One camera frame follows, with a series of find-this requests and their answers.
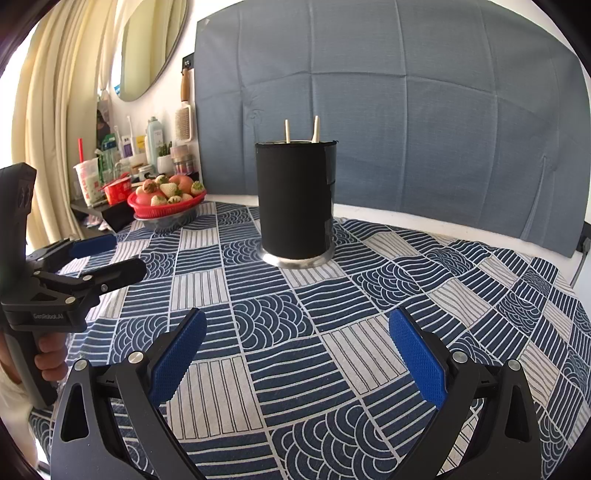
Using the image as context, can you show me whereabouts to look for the red instant noodle cup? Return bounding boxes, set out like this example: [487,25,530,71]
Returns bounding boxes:
[102,175,132,206]

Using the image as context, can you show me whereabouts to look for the metal bowl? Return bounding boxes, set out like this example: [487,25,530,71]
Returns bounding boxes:
[137,203,204,230]

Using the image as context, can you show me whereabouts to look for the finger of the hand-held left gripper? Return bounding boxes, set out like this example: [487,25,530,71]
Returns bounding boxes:
[27,233,117,274]
[33,257,147,304]

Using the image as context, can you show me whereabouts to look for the white drink cup red straw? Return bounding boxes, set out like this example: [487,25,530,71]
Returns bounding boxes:
[74,138,102,208]

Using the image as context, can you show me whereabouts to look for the blue white patterned tablecloth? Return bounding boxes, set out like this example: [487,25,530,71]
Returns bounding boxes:
[28,200,580,480]

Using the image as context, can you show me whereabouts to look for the cream curtain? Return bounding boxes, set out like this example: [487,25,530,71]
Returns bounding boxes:
[9,0,123,250]

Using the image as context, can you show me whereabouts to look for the wooden hairbrush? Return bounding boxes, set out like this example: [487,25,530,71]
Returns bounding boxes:
[174,69,194,141]

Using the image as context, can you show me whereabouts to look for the black side table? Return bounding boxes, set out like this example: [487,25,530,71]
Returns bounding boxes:
[71,171,204,232]

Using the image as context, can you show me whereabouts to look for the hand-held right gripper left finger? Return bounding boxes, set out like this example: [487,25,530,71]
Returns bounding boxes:
[50,307,208,480]

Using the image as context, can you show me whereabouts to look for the pale green spray bottle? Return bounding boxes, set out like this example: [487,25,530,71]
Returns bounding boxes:
[146,117,164,167]

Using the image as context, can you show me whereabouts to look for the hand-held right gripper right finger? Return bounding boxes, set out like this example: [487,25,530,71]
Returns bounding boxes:
[389,307,542,480]

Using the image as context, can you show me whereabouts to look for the grey-blue backdrop cloth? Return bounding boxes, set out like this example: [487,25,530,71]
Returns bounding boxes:
[191,0,585,258]

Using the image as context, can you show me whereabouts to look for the red fruit basket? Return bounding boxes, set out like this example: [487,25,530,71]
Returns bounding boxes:
[127,190,207,220]

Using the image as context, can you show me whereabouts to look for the person's left forearm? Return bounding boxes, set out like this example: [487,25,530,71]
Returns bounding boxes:
[0,369,33,416]

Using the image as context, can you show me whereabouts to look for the black cylindrical utensil holder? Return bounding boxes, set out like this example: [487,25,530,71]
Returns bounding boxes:
[255,138,339,269]

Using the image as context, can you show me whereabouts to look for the person's left hand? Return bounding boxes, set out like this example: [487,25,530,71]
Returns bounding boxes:
[34,332,71,383]

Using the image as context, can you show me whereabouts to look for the round wall mirror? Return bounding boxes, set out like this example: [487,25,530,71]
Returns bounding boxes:
[111,0,189,102]

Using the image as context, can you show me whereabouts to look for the pile of mixed fruit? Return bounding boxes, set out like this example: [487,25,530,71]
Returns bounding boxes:
[134,174,206,207]

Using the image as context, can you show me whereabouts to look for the stacked small jars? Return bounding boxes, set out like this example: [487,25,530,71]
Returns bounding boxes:
[171,145,194,175]

